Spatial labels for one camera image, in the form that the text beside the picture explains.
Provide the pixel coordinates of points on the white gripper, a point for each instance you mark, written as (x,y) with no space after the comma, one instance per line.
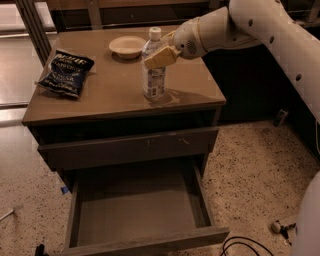
(185,37)

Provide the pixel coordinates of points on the clear plastic bottle white cap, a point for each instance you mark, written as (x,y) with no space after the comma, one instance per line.
(153,79)

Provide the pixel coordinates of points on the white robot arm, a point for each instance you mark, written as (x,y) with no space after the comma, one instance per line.
(242,24)

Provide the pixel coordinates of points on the brown drawer cabinet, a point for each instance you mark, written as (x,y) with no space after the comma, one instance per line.
(112,103)

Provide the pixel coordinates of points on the closed upper drawer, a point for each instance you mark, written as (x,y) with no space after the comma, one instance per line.
(118,150)

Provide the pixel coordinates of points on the open middle drawer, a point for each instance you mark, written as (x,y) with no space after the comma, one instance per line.
(141,209)

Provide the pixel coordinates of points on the white bowl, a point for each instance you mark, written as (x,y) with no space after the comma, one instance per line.
(127,47)

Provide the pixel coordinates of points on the dark blue chip bag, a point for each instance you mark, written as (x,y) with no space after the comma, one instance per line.
(67,73)

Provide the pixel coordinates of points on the small dark floor object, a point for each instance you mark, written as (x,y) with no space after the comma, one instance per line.
(280,117)

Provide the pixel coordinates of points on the blue tape piece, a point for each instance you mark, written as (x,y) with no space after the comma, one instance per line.
(64,190)

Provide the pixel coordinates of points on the white striped floor tool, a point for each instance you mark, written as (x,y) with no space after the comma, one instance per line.
(278,228)

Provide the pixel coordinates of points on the grey stick on floor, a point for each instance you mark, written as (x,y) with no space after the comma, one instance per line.
(12,211)

